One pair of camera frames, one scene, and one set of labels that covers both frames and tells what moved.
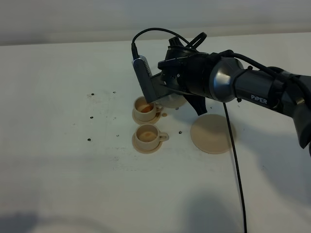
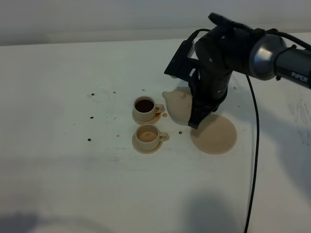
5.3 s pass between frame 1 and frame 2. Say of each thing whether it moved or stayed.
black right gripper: moved
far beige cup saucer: stayed
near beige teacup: stayed
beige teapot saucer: stayed
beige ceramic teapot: moved
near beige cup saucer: stayed
